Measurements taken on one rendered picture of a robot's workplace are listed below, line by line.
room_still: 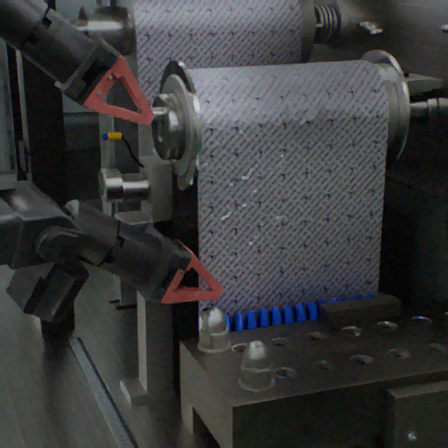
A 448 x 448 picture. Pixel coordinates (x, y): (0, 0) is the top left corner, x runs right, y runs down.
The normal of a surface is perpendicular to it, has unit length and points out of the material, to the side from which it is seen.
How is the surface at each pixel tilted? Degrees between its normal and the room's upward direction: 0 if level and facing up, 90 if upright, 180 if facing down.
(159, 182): 90
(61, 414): 0
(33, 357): 0
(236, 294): 90
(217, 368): 0
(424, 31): 90
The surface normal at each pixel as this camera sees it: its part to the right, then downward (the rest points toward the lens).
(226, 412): -0.93, 0.11
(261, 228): 0.36, 0.28
